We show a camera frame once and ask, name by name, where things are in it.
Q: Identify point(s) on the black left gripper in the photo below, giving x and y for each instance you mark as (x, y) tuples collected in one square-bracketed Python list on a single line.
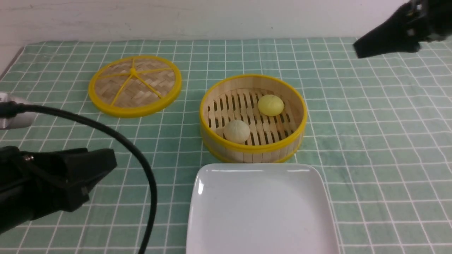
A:
[(34, 185)]

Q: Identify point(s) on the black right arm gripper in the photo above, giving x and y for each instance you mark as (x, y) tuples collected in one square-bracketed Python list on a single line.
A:
[(412, 23)]

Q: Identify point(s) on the yellow steamed bun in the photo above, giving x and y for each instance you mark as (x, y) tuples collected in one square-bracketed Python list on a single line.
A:
[(270, 105)]

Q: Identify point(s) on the white steamed bun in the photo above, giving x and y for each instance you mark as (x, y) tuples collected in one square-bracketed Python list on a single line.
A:
[(237, 131)]

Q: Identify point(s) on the white square plate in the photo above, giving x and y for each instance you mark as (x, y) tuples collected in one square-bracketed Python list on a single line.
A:
[(278, 208)]

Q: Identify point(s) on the green checkered tablecloth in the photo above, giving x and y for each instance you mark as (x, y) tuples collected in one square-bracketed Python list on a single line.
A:
[(379, 129)]

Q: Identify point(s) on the yellow bamboo steamer lid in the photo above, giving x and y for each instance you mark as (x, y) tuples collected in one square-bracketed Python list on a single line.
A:
[(136, 86)]

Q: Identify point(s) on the yellow bamboo steamer basket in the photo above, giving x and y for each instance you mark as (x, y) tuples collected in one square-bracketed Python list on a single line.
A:
[(273, 139)]

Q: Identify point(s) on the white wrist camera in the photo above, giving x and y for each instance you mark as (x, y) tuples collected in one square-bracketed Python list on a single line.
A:
[(20, 120)]

